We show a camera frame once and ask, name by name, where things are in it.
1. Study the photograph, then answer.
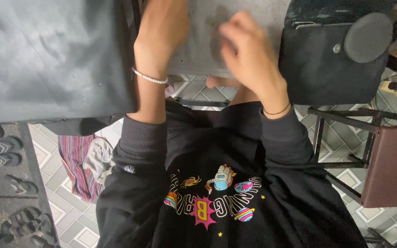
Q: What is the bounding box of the person's left hand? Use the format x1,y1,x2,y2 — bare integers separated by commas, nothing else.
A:
134,0,191,82

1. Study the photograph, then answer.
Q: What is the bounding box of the person's right hand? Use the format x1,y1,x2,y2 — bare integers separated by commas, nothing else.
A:
217,10,290,111

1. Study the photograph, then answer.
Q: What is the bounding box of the light grey cloth piece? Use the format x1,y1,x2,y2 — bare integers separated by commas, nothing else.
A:
167,0,292,78

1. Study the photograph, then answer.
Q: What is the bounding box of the black metal bar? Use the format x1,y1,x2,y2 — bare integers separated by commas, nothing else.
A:
174,99,231,108

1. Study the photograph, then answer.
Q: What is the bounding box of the black bag with round flap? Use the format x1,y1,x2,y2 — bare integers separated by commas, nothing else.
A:
278,0,397,106

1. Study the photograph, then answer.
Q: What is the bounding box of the thin black wrist band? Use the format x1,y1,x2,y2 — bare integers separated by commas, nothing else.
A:
263,103,291,116

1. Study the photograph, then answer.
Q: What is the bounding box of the black printed sweatshirt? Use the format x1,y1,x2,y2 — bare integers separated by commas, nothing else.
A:
95,100,369,248

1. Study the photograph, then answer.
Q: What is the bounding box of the cream power strip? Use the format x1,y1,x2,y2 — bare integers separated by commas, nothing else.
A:
379,80,397,99

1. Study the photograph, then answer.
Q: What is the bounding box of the black fabric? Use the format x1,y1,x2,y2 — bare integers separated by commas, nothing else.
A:
29,115,124,137

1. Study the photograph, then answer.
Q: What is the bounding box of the crumpled grey-white cloth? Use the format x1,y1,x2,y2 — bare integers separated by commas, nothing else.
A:
83,137,116,185

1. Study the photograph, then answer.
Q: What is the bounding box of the large dark grey fabric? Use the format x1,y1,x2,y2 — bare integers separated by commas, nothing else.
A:
0,0,140,124

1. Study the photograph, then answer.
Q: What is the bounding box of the striped red cloth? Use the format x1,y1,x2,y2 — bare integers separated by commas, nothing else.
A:
58,134,106,204

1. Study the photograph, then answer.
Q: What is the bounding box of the group of sandals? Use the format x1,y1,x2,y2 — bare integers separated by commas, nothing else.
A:
0,123,58,248

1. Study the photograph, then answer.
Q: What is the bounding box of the white pearl bracelet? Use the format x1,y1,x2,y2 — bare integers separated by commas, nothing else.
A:
131,66,169,85

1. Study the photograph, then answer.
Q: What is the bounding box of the brown stool with metal frame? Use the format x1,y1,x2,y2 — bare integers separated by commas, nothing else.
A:
307,106,397,209

